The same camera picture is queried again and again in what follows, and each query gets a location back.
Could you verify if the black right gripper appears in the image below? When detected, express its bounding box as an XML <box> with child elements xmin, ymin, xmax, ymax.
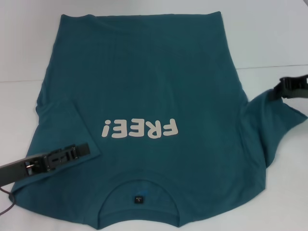
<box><xmin>269</xmin><ymin>75</ymin><xmax>308</xmax><ymax>101</ymax></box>

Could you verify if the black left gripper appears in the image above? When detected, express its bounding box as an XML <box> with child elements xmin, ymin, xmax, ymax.
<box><xmin>0</xmin><ymin>143</ymin><xmax>91</xmax><ymax>186</ymax></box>

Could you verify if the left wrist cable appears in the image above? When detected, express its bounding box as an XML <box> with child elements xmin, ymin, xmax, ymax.
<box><xmin>0</xmin><ymin>185</ymin><xmax>15</xmax><ymax>216</ymax></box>

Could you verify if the teal FREE! print t-shirt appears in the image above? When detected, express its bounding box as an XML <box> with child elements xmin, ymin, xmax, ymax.
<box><xmin>8</xmin><ymin>11</ymin><xmax>308</xmax><ymax>229</ymax></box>

